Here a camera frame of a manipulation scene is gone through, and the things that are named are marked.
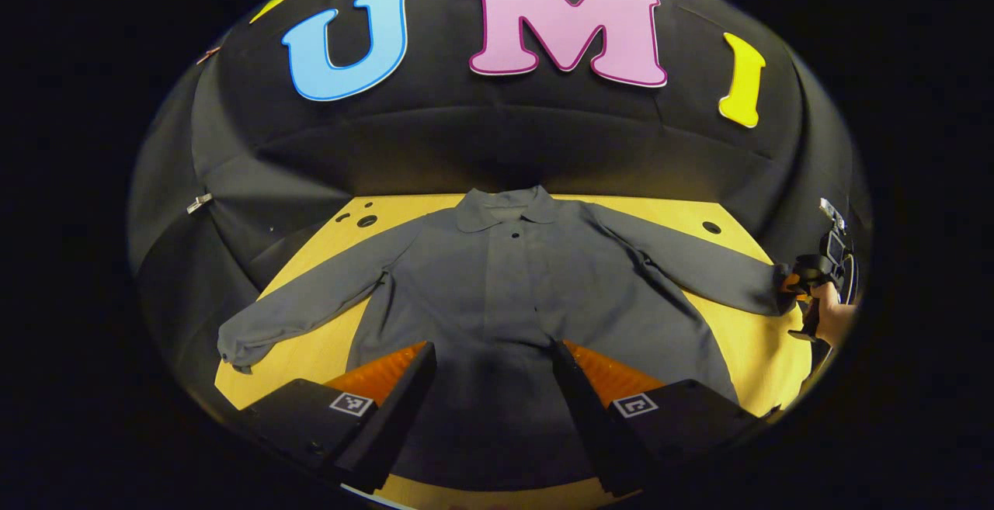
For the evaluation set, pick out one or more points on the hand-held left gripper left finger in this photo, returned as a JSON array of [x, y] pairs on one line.
[[404, 401]]

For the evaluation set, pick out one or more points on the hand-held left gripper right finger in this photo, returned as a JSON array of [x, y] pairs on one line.
[[582, 409]]

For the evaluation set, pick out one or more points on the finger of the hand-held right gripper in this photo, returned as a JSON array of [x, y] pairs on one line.
[[800, 273]]

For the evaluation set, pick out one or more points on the grey collared shirt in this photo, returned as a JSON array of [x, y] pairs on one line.
[[497, 300]]

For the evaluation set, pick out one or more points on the black backdrop cloth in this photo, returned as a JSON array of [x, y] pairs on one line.
[[481, 145]]

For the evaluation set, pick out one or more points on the silver cloth clip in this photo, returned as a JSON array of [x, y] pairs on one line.
[[199, 202]]

